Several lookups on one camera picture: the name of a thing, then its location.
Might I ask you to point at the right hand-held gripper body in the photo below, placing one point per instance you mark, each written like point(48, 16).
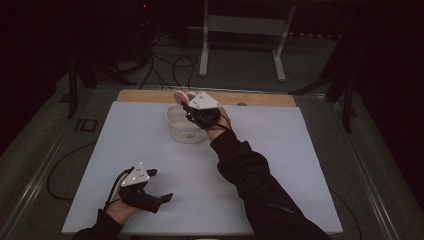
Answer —
point(203, 111)

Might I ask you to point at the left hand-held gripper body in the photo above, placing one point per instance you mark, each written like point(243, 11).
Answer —
point(136, 190)

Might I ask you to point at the white slotted plastic basket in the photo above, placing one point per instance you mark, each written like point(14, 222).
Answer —
point(186, 136)

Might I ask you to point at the person's right hand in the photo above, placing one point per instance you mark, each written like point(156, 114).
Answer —
point(221, 128)

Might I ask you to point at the person's left hand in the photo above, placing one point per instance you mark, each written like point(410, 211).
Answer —
point(118, 208)

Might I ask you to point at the white table mat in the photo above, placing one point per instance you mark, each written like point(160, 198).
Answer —
point(166, 160)

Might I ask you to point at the black square floor plate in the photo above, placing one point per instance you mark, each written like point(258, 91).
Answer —
point(86, 125)

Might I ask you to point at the grey metal stand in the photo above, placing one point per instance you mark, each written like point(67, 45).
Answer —
point(243, 25)

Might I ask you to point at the dark tripod stand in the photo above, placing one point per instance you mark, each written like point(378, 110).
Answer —
point(340, 86)
point(83, 76)

